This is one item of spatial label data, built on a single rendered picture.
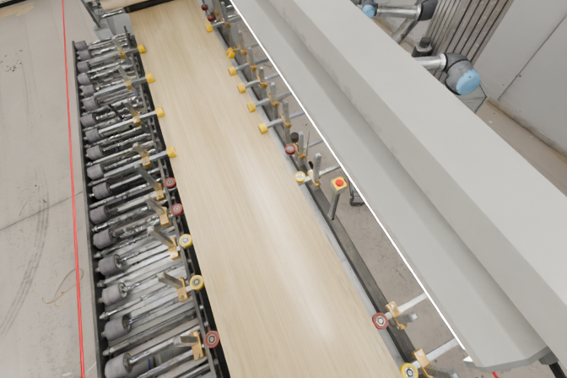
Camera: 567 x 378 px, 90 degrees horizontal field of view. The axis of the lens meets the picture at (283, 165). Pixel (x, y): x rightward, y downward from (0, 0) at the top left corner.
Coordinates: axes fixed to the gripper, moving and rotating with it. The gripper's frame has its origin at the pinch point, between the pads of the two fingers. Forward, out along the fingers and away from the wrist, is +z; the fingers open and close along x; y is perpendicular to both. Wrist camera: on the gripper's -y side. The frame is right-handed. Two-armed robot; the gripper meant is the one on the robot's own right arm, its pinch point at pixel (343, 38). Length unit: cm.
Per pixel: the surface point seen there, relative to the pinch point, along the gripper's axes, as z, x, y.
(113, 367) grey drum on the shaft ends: 46, -209, -142
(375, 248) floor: 132, -125, 32
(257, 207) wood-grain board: 42, -120, -67
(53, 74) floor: 132, 138, -392
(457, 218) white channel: -111, -187, -25
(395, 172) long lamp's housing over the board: -106, -179, -28
